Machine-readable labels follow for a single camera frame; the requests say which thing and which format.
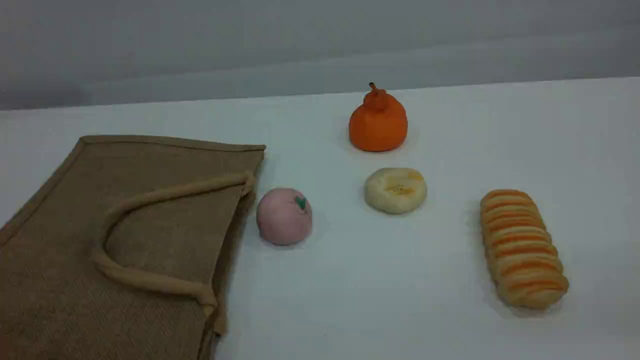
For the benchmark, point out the pink peach shaped bun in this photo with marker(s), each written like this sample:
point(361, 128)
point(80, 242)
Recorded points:
point(282, 220)

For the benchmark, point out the pale egg yolk pastry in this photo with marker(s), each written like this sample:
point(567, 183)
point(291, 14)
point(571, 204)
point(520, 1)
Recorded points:
point(395, 192)

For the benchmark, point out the brown burlap tote bag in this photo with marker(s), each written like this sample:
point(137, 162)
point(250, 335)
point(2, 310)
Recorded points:
point(75, 210)

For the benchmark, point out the orange persimmon shaped toy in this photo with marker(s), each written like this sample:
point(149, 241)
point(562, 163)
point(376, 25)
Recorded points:
point(377, 127)

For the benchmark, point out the long orange striped bread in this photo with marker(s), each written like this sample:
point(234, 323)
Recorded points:
point(522, 250)

